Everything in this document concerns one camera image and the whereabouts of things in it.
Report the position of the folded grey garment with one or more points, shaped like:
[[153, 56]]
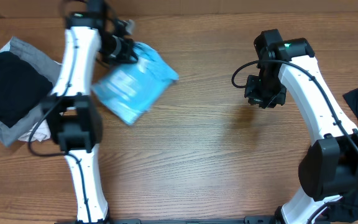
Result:
[[43, 64]]

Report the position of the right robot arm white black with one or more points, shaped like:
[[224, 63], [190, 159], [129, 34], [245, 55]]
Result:
[[329, 171]]

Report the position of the folded black garment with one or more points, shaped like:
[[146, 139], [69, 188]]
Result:
[[21, 88]]

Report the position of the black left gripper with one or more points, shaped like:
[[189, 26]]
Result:
[[130, 56]]

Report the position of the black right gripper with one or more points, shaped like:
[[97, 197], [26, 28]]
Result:
[[255, 99]]

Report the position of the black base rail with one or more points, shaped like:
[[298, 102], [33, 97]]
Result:
[[179, 221]]

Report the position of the light blue printed t-shirt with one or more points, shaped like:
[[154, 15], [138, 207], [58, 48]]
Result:
[[129, 90]]

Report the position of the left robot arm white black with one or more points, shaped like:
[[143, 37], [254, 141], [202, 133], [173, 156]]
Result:
[[73, 120]]

